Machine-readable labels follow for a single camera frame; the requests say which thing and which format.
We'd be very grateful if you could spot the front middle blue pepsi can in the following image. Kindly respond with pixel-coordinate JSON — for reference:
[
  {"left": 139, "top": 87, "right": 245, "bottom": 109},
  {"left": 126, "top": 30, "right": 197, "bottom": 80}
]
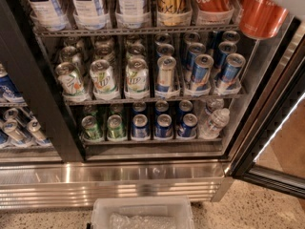
[{"left": 154, "top": 114, "right": 173, "bottom": 138}]

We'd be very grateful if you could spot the blue pepsi can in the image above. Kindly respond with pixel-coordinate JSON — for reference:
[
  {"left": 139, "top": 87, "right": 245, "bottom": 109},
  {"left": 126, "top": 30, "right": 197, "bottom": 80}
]
[
  {"left": 132, "top": 114, "right": 150, "bottom": 139},
  {"left": 154, "top": 114, "right": 173, "bottom": 138},
  {"left": 177, "top": 114, "right": 197, "bottom": 137}
]

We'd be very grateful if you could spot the front left blue pepsi can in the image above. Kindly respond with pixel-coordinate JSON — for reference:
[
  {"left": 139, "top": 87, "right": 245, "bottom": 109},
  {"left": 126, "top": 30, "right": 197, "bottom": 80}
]
[{"left": 132, "top": 114, "right": 150, "bottom": 139}]

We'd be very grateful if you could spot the front right 7up can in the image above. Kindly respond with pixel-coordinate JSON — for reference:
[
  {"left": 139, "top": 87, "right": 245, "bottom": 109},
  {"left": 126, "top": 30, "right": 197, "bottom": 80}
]
[{"left": 125, "top": 57, "right": 149, "bottom": 99}]

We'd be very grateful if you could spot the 7up can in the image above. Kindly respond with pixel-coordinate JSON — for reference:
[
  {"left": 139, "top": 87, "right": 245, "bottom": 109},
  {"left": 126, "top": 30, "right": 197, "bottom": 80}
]
[
  {"left": 125, "top": 57, "right": 149, "bottom": 99},
  {"left": 90, "top": 59, "right": 118, "bottom": 100},
  {"left": 55, "top": 62, "right": 89, "bottom": 102}
]

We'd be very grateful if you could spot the right green soda can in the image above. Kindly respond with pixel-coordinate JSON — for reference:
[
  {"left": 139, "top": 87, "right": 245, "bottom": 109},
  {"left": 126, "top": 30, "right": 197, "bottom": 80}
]
[{"left": 107, "top": 114, "right": 126, "bottom": 140}]

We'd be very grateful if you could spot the green soda can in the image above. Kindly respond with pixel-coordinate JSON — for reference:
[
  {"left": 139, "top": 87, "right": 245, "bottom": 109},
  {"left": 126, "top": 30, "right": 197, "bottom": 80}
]
[
  {"left": 107, "top": 114, "right": 126, "bottom": 140},
  {"left": 81, "top": 115, "right": 103, "bottom": 141}
]

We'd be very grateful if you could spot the front right blue pepsi can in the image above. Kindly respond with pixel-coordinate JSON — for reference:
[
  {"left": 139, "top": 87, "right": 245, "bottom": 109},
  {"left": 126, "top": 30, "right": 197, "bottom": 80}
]
[{"left": 177, "top": 114, "right": 197, "bottom": 137}]

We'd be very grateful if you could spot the front silver red bull can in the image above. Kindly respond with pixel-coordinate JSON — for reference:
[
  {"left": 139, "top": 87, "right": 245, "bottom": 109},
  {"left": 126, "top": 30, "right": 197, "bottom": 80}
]
[{"left": 155, "top": 55, "right": 176, "bottom": 98}]

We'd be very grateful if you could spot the front middle 7up can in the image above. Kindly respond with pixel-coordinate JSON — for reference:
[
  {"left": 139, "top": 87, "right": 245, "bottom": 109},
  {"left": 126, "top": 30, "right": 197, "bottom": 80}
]
[{"left": 90, "top": 59, "right": 118, "bottom": 100}]

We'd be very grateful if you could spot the left green soda can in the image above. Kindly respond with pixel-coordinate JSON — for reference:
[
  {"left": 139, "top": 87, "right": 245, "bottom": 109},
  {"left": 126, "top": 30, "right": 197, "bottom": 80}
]
[{"left": 81, "top": 115, "right": 103, "bottom": 141}]

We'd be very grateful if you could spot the front left 7up can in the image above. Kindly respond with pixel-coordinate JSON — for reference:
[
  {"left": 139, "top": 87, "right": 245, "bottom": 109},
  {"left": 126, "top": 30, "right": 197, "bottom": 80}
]
[{"left": 55, "top": 62, "right": 89, "bottom": 102}]

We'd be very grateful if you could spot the gold yellow can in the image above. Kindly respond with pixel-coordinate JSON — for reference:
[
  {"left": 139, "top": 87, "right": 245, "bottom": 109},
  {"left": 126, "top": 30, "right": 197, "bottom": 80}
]
[{"left": 156, "top": 0, "right": 192, "bottom": 27}]

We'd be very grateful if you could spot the black fridge centre pillar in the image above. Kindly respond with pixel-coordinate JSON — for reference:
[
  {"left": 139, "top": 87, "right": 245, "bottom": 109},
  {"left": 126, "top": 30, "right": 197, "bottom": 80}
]
[{"left": 0, "top": 0, "right": 85, "bottom": 162}]

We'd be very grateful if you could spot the open glass fridge door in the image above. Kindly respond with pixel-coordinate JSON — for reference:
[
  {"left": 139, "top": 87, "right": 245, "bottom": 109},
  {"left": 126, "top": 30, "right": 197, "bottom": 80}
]
[{"left": 232, "top": 19, "right": 305, "bottom": 198}]

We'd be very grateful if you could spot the blue can left compartment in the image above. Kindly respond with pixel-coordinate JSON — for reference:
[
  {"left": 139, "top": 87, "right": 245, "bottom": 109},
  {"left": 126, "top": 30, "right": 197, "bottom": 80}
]
[{"left": 0, "top": 64, "right": 24, "bottom": 103}]

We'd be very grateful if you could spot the stainless steel fridge base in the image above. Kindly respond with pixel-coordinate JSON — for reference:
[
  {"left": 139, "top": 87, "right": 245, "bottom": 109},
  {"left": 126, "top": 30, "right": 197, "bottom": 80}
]
[{"left": 0, "top": 162, "right": 233, "bottom": 210}]

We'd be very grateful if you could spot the front clear water bottle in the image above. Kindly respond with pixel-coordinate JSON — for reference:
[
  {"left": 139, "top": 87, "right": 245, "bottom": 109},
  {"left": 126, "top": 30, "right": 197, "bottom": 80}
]
[{"left": 199, "top": 108, "right": 230, "bottom": 140}]

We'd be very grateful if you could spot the front left blue red bull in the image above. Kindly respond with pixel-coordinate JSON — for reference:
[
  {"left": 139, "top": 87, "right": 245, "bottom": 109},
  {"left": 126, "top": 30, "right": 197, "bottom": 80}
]
[{"left": 190, "top": 54, "right": 214, "bottom": 92}]

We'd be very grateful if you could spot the blue red bull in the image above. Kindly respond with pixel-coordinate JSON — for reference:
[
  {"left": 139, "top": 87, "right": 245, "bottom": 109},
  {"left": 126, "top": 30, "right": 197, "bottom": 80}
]
[
  {"left": 215, "top": 53, "right": 246, "bottom": 94},
  {"left": 190, "top": 54, "right": 214, "bottom": 92}
]

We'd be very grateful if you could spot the front right blue red bull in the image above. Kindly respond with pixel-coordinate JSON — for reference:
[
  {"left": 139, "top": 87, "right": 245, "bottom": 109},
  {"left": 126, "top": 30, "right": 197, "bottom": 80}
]
[{"left": 215, "top": 53, "right": 246, "bottom": 94}]

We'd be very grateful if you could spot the right white tea bottle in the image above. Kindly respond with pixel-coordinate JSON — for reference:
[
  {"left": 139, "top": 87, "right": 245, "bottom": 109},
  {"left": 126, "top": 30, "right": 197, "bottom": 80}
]
[{"left": 115, "top": 0, "right": 151, "bottom": 29}]

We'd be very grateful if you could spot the white tea bottle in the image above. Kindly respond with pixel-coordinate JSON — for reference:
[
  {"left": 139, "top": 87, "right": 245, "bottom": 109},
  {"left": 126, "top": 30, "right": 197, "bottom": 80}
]
[
  {"left": 115, "top": 0, "right": 151, "bottom": 29},
  {"left": 72, "top": 0, "right": 108, "bottom": 31},
  {"left": 28, "top": 0, "right": 69, "bottom": 31}
]

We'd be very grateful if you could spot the clear plastic bin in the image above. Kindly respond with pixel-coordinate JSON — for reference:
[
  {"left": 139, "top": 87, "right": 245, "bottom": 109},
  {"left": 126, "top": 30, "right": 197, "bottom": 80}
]
[{"left": 91, "top": 196, "right": 194, "bottom": 229}]

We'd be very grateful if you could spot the middle white tea bottle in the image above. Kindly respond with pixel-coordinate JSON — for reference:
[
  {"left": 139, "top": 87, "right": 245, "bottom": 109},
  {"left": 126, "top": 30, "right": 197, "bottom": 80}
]
[{"left": 72, "top": 0, "right": 108, "bottom": 31}]

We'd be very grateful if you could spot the left white tea bottle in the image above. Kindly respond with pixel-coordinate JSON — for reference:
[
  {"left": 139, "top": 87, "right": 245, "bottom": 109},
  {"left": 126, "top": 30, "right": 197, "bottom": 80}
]
[{"left": 28, "top": 0, "right": 69, "bottom": 31}]

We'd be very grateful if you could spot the middle wire shelf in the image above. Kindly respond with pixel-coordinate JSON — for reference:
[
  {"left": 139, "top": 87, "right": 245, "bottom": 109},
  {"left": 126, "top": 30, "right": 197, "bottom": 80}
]
[{"left": 65, "top": 94, "right": 245, "bottom": 106}]

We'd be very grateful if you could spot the wire shelf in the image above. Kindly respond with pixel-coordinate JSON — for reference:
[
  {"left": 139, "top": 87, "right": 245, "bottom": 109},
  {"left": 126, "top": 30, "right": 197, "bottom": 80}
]
[
  {"left": 33, "top": 24, "right": 239, "bottom": 37},
  {"left": 65, "top": 94, "right": 245, "bottom": 106}
]

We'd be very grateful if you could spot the top wire shelf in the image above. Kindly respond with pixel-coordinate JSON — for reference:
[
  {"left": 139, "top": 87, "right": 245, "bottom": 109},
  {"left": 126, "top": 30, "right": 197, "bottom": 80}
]
[{"left": 33, "top": 24, "right": 239, "bottom": 37}]

